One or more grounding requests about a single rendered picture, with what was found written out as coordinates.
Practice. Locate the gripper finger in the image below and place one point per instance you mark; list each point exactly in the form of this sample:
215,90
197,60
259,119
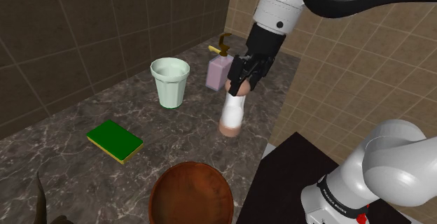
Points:
261,71
235,76

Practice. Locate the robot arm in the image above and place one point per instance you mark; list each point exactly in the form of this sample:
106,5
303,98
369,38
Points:
392,168

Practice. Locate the pink soap dispenser, gold pump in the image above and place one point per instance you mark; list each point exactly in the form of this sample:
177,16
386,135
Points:
218,75

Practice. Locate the white and brown pepper mill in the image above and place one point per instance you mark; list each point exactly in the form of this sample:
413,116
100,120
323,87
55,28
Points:
232,114

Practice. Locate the pale green cup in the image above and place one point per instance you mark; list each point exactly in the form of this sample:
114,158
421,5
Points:
170,86

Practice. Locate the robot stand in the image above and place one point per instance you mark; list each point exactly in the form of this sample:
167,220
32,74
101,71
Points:
283,182

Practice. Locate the brown wooden bowl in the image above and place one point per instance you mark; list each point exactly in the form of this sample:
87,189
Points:
191,196

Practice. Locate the green and yellow sponge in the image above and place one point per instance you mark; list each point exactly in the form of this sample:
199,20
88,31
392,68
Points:
114,139

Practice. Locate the dark brown pointed figure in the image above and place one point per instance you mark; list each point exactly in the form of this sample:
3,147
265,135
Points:
42,209

